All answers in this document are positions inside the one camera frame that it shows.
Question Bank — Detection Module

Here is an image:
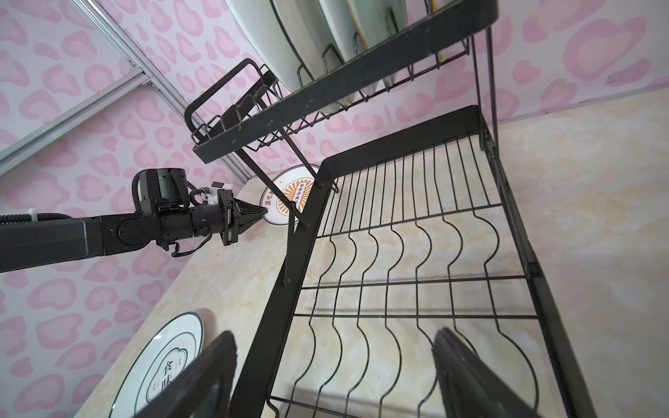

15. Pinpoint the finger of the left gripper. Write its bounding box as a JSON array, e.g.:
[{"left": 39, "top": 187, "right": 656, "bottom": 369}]
[{"left": 237, "top": 200, "right": 268, "bottom": 233}]

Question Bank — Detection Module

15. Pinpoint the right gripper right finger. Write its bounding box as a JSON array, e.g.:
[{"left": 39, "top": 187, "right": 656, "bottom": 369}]
[{"left": 432, "top": 327, "right": 538, "bottom": 417}]

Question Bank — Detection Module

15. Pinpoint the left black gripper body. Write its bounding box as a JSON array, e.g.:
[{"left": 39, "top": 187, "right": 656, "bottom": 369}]
[{"left": 217, "top": 189, "right": 240, "bottom": 246}]

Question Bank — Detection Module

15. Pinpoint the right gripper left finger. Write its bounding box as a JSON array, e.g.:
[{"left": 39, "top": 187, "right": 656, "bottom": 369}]
[{"left": 137, "top": 330, "right": 237, "bottom": 417}]

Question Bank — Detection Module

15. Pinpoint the white plate black cloud outline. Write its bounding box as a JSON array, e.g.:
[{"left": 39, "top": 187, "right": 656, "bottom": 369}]
[{"left": 109, "top": 312, "right": 204, "bottom": 418}]

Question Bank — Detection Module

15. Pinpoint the small orange sunburst plate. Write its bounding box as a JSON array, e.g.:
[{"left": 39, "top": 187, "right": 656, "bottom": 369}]
[{"left": 260, "top": 165, "right": 315, "bottom": 226}]

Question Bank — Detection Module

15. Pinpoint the large orange sunburst plate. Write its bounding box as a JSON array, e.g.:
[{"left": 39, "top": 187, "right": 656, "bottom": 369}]
[{"left": 228, "top": 0, "right": 301, "bottom": 92}]

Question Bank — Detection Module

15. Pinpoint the white plate dark green rim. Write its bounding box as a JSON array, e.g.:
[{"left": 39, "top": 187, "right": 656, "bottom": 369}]
[{"left": 319, "top": 0, "right": 365, "bottom": 62}]

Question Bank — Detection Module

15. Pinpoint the cream plum blossom plate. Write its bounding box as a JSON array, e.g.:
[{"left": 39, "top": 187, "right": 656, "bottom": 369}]
[{"left": 273, "top": 0, "right": 343, "bottom": 78}]

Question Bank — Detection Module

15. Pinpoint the mint green flower plate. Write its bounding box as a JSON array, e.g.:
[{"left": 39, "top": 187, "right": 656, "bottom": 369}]
[{"left": 347, "top": 0, "right": 408, "bottom": 51}]

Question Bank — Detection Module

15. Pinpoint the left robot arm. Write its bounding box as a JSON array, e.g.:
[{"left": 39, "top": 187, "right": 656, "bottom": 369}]
[{"left": 1, "top": 168, "right": 268, "bottom": 273}]

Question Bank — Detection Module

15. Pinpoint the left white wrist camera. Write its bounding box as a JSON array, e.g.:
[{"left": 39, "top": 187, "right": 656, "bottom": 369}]
[{"left": 198, "top": 182, "right": 233, "bottom": 205}]

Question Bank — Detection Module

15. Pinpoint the black wire dish rack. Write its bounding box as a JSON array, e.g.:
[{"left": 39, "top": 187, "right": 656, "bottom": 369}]
[{"left": 184, "top": 1, "right": 596, "bottom": 417}]

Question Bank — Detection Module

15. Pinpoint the aluminium frame diagonal strut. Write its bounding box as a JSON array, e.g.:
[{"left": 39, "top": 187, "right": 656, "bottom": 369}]
[{"left": 1, "top": 68, "right": 151, "bottom": 176}]

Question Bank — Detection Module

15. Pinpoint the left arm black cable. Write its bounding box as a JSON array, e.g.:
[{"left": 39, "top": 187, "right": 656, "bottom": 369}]
[{"left": 0, "top": 211, "right": 71, "bottom": 226}]

